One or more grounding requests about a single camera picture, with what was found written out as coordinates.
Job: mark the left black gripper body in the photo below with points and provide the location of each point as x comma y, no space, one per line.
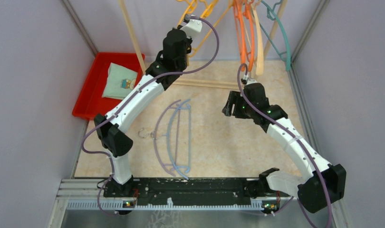
184,63

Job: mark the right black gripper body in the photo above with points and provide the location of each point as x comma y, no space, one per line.
244,111

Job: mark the orange hanger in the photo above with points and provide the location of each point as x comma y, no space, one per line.
251,38
238,18

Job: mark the grey cable duct rail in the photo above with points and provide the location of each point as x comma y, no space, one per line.
87,194

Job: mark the blue hanger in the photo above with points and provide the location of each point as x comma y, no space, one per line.
170,141

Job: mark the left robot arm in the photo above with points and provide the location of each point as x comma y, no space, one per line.
113,126

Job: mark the cream hanger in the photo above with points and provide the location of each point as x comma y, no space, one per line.
258,42

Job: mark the teal hanger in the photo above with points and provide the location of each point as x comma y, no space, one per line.
275,13

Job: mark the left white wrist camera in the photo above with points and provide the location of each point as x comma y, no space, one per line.
192,29

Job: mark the red plastic tray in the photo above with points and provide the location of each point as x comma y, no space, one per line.
90,100

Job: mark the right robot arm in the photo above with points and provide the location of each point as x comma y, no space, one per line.
315,170

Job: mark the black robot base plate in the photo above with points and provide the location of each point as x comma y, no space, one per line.
191,192

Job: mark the light green cloth pouch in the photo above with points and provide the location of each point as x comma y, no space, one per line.
120,82

